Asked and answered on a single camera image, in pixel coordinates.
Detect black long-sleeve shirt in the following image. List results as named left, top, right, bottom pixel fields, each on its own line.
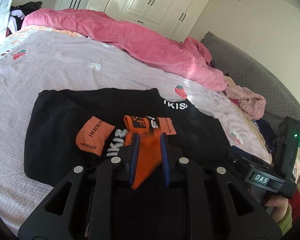
left=24, top=88, right=230, bottom=186

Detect dark clothes by headboard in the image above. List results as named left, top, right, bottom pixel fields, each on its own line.
left=252, top=119, right=277, bottom=154

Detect dark clothes pile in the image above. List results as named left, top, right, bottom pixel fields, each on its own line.
left=6, top=1, right=43, bottom=37

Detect right hand red nails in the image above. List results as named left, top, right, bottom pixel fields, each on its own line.
left=261, top=195, right=292, bottom=223

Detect fluffy pink garment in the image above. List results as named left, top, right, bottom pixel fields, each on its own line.
left=224, top=85, right=266, bottom=120

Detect grey quilted headboard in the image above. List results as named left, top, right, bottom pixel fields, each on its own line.
left=200, top=32, right=300, bottom=133

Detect pink quilt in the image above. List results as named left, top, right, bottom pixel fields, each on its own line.
left=22, top=9, right=227, bottom=92

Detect lilac patterned bed sheet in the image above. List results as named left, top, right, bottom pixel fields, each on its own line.
left=0, top=25, right=272, bottom=233

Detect white wardrobe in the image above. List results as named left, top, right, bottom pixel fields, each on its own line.
left=87, top=0, right=210, bottom=43

